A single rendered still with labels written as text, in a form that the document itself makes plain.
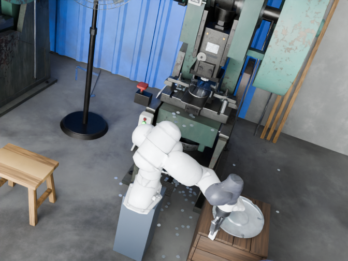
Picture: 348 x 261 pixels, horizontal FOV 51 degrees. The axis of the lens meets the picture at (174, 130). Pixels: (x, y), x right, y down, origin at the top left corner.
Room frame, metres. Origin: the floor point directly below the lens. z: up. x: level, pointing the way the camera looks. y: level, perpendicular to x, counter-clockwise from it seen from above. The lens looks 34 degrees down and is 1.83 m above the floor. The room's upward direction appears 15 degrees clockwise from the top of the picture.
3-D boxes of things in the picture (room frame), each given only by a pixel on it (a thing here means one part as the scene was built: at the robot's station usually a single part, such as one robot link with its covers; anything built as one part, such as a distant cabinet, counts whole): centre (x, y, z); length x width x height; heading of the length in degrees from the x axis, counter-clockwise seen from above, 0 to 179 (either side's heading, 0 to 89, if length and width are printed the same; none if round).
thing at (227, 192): (1.25, -0.29, 0.74); 0.18 x 0.10 x 0.13; 121
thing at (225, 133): (2.25, -0.39, 0.45); 0.92 x 0.12 x 0.90; 170
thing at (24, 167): (1.50, 0.79, 0.16); 0.34 x 0.24 x 0.34; 82
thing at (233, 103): (2.13, -0.27, 0.76); 0.17 x 0.06 x 0.10; 80
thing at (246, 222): (1.47, -0.46, 0.39); 0.29 x 0.29 x 0.01
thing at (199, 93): (1.98, -0.08, 0.72); 0.25 x 0.14 x 0.14; 170
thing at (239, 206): (1.28, -0.35, 0.65); 0.13 x 0.12 x 0.05; 58
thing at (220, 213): (1.28, -0.33, 0.58); 0.08 x 0.07 x 0.09; 148
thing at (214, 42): (2.11, -0.10, 1.04); 0.17 x 0.15 x 0.30; 170
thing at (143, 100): (1.98, 0.24, 0.62); 0.10 x 0.06 x 0.20; 80
